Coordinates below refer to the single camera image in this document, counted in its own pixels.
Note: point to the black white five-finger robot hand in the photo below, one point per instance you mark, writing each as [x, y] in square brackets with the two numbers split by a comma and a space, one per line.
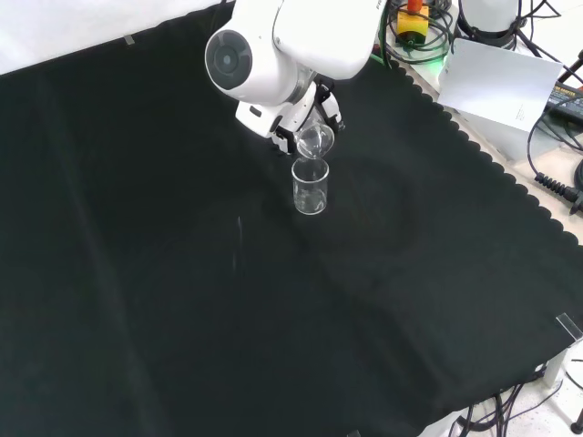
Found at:
[264, 116]

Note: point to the clear glass beaker with water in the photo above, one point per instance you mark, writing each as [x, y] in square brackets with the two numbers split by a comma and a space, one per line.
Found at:
[315, 140]

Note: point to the clear glass graduated beaker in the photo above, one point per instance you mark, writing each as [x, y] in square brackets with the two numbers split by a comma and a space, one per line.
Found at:
[310, 191]

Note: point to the black bench cloth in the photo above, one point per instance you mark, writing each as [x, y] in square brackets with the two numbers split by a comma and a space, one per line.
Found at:
[182, 255]

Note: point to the yellow stop button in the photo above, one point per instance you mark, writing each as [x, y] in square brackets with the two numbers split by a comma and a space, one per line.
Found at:
[412, 23]

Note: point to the pale board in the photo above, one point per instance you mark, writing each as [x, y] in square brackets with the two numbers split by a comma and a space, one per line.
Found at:
[496, 84]

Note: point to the white round device black band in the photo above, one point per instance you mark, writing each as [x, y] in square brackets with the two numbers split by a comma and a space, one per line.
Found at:
[489, 18]

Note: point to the black power adapter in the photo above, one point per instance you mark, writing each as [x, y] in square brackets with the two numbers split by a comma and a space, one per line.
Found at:
[567, 101]

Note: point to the clear cloth clip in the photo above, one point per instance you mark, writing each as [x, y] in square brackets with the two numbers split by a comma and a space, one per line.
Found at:
[569, 327]

